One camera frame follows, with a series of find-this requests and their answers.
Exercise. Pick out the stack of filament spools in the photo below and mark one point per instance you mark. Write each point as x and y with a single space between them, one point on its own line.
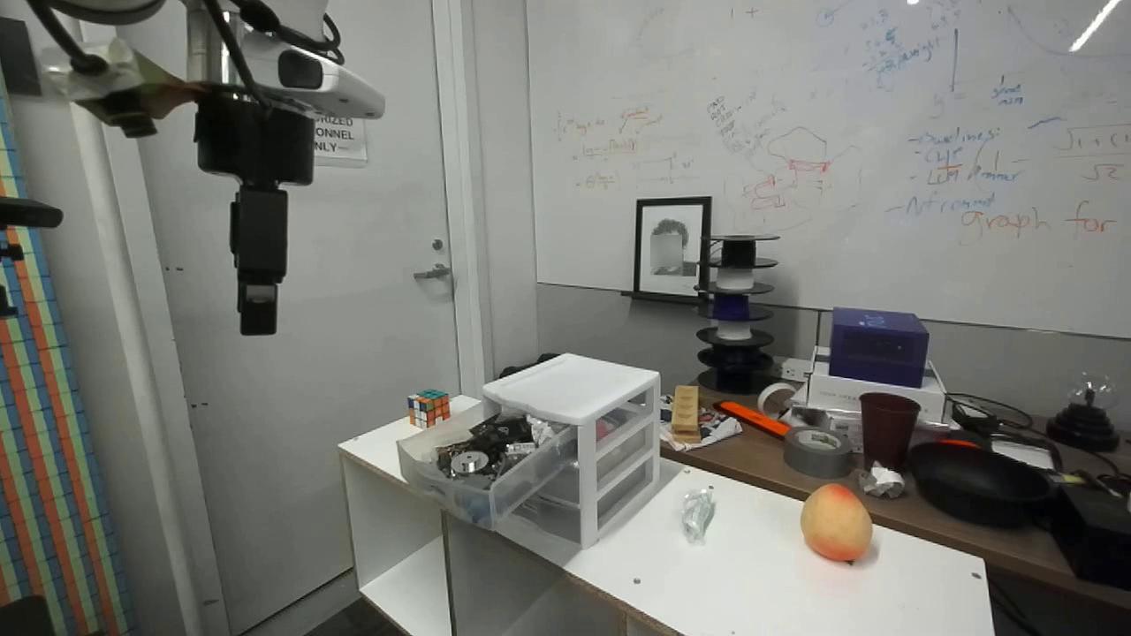
736 341

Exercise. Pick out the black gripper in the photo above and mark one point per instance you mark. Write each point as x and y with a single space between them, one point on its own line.
252 134

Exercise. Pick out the brown wooden desk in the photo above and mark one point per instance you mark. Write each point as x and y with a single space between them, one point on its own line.
1001 550

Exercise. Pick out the white plastic drawer unit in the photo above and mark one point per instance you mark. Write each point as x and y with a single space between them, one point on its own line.
600 400

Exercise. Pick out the black framed portrait drawing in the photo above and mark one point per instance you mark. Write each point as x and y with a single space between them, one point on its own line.
671 249

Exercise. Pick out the colourful grid board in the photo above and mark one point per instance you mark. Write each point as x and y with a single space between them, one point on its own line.
47 447

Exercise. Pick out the black domed desk device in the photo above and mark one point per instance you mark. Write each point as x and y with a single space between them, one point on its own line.
1081 425

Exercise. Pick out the peach fruit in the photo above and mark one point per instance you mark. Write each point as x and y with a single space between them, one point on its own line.
835 524

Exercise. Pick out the clear plastic drawer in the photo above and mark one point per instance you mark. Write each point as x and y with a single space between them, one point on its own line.
518 483

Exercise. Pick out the colourful Rubik's cube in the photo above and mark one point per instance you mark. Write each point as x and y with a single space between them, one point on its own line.
430 406

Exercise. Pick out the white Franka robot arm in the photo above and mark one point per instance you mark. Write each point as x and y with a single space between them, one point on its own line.
307 68

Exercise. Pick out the black frying pan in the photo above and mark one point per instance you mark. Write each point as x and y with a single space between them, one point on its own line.
976 483

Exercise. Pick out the crumpled silver foil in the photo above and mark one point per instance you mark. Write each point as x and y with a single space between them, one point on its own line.
880 483

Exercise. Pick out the grey duct tape roll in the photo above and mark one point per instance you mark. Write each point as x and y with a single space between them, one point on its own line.
815 453

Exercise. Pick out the black box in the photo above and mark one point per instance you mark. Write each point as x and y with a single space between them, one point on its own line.
1098 536

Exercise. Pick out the wooden block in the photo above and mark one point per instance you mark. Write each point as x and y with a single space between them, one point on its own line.
686 409

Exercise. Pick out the grey door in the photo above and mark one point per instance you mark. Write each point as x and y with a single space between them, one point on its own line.
355 355

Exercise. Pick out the dark blue box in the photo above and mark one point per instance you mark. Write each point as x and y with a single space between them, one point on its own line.
876 347

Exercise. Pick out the white flat box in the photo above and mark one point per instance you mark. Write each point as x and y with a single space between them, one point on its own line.
830 393

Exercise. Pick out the dark red plastic cup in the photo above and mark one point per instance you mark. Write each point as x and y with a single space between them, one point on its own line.
889 425

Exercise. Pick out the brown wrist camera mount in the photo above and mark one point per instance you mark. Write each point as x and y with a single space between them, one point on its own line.
110 87

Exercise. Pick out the scribbled whiteboard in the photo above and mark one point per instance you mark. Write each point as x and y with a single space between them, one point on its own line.
823 141

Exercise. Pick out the small translucent white plastic piece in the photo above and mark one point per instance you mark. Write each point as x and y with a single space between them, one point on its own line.
697 513

